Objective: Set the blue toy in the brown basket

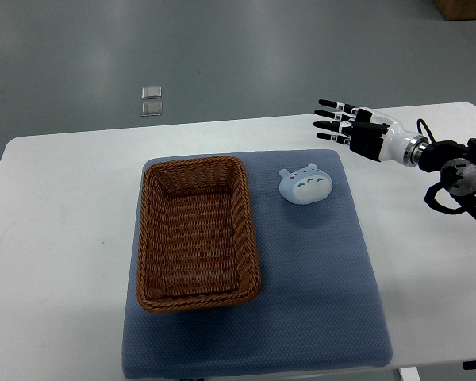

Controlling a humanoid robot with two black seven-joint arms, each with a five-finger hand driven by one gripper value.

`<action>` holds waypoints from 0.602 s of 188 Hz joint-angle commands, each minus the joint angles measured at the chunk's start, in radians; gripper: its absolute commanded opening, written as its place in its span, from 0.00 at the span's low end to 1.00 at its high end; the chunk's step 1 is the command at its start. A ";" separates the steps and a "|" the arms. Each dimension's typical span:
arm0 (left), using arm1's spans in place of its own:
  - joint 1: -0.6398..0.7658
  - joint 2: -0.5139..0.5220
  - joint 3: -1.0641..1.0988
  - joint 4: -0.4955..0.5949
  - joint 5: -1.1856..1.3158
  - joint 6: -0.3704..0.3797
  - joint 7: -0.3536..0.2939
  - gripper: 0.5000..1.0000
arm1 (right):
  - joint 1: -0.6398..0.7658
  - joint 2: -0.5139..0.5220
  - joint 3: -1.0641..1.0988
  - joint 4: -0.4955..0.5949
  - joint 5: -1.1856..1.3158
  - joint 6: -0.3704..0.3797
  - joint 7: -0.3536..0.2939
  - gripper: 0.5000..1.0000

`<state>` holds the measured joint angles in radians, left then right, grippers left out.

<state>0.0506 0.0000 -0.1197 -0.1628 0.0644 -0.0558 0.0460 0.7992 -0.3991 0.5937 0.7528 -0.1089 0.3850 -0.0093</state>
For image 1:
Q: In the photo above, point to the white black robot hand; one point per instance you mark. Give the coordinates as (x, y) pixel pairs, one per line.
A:
(373, 135)

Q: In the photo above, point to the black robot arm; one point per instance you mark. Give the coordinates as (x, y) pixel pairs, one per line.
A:
(455, 192)

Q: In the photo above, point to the blue white plush toy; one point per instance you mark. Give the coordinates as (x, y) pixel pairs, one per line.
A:
(305, 186)

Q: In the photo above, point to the brown wicker basket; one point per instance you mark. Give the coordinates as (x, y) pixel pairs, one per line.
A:
(196, 245)

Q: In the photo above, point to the brown cardboard box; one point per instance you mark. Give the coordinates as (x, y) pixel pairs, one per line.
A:
(458, 10)

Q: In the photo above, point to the blue textured mat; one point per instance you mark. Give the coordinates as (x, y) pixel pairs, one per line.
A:
(319, 306)

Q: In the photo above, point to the upper floor socket plate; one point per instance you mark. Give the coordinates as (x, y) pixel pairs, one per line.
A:
(151, 92)

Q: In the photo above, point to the white table leg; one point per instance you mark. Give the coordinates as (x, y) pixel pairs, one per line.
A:
(409, 374)

